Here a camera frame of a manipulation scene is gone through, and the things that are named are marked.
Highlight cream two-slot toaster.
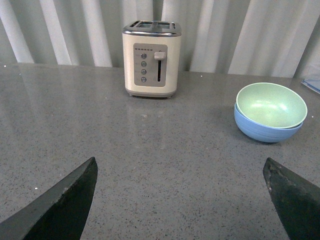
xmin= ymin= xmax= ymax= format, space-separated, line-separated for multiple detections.
xmin=122 ymin=20 xmax=182 ymax=98

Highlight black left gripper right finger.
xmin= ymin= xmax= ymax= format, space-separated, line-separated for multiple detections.
xmin=263 ymin=157 xmax=320 ymax=240

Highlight green plastic bowl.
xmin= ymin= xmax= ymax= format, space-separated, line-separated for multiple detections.
xmin=236 ymin=82 xmax=308 ymax=129

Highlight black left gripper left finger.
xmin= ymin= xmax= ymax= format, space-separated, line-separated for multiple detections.
xmin=0 ymin=157 xmax=98 ymax=240

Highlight white pleated curtain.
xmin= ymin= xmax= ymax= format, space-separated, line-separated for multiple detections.
xmin=0 ymin=0 xmax=320 ymax=78

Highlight blue plastic bowl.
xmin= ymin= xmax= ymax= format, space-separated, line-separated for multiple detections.
xmin=234 ymin=103 xmax=303 ymax=143

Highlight clear plastic food container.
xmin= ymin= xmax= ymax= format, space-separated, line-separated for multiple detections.
xmin=301 ymin=64 xmax=320 ymax=94

